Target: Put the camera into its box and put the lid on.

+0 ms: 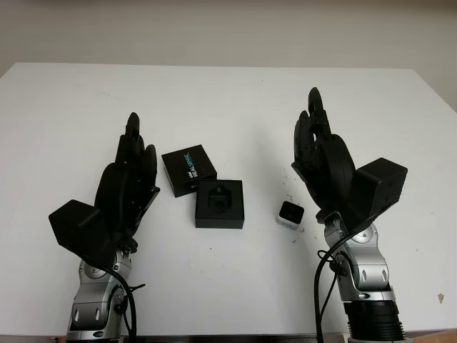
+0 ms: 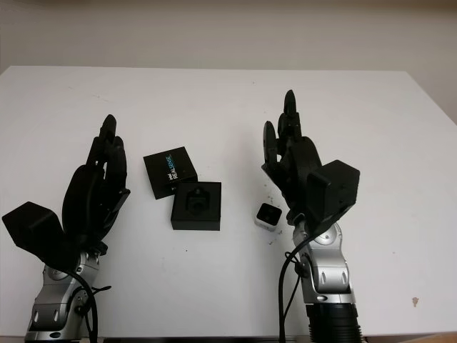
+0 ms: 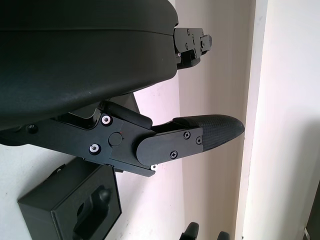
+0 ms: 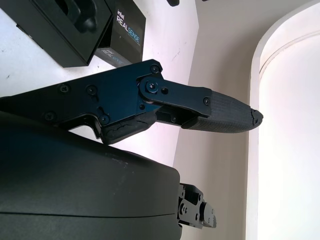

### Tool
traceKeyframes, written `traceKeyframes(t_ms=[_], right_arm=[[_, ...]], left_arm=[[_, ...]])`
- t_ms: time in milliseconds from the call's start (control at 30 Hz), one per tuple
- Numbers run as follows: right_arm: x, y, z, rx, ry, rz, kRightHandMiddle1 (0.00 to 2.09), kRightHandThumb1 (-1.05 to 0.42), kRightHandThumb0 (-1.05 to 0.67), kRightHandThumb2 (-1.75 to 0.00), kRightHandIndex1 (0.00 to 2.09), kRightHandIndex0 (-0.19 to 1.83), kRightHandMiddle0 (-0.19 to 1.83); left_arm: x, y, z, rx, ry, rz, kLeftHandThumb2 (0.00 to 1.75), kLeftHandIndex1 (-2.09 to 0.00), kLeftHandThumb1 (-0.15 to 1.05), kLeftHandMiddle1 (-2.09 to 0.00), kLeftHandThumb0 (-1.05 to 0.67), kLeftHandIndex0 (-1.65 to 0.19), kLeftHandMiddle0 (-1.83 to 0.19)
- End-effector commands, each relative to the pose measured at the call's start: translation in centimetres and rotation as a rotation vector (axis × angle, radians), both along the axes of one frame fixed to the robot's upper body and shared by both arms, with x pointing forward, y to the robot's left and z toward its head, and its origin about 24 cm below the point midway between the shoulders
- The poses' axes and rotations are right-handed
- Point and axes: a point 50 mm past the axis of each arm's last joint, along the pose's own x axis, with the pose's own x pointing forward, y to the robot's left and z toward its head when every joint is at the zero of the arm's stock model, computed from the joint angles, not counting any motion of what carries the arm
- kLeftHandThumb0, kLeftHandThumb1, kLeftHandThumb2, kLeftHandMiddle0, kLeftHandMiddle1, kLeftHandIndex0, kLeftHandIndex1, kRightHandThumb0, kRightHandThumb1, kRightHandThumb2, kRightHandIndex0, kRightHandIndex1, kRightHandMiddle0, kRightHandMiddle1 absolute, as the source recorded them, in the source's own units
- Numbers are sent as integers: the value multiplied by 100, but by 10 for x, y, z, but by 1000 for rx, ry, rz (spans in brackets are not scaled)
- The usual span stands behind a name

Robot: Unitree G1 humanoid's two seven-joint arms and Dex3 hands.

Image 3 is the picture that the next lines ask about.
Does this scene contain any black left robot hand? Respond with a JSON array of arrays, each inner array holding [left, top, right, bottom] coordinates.
[[0, 0, 246, 178]]

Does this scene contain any black camera box base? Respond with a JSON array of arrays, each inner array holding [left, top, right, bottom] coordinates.
[[16, 157, 123, 240]]

